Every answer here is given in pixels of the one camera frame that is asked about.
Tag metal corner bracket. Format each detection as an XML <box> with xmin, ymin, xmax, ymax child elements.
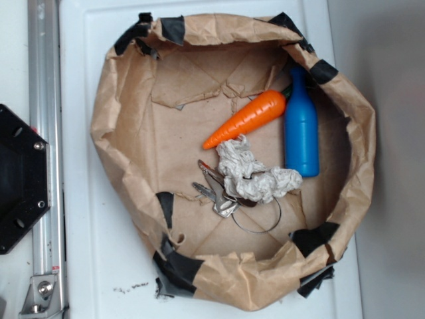
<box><xmin>19</xmin><ymin>274</ymin><xmax>60</xmax><ymax>318</ymax></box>

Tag aluminium extrusion rail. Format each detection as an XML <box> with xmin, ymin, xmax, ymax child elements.
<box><xmin>28</xmin><ymin>1</ymin><xmax>69</xmax><ymax>318</ymax></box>

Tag orange plastic toy carrot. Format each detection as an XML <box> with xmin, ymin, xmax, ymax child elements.
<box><xmin>203</xmin><ymin>90</ymin><xmax>287</xmax><ymax>150</ymax></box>

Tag white plastic tray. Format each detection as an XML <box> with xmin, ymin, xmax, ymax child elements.
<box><xmin>59</xmin><ymin>1</ymin><xmax>363</xmax><ymax>318</ymax></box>

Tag brown paper bag bin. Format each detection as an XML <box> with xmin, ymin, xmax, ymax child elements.
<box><xmin>91</xmin><ymin>13</ymin><xmax>376</xmax><ymax>311</ymax></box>

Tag silver keys on wire ring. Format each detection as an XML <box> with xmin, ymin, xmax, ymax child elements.
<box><xmin>192</xmin><ymin>159</ymin><xmax>282</xmax><ymax>235</ymax></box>

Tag blue plastic bottle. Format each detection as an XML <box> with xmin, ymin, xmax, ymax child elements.
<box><xmin>284</xmin><ymin>66</ymin><xmax>319</xmax><ymax>177</ymax></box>

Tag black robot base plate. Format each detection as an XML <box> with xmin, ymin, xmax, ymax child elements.
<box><xmin>0</xmin><ymin>104</ymin><xmax>50</xmax><ymax>255</ymax></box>

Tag crumpled white paper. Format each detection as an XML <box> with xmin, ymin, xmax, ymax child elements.
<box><xmin>216</xmin><ymin>134</ymin><xmax>303</xmax><ymax>204</ymax></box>

